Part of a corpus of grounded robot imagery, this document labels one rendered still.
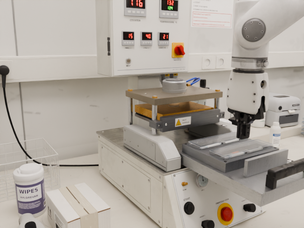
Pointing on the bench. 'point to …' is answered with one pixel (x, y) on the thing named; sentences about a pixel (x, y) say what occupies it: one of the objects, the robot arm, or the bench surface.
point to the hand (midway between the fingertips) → (243, 130)
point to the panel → (208, 202)
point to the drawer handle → (283, 172)
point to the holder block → (225, 166)
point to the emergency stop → (226, 214)
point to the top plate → (173, 92)
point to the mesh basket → (30, 163)
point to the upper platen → (168, 109)
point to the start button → (189, 208)
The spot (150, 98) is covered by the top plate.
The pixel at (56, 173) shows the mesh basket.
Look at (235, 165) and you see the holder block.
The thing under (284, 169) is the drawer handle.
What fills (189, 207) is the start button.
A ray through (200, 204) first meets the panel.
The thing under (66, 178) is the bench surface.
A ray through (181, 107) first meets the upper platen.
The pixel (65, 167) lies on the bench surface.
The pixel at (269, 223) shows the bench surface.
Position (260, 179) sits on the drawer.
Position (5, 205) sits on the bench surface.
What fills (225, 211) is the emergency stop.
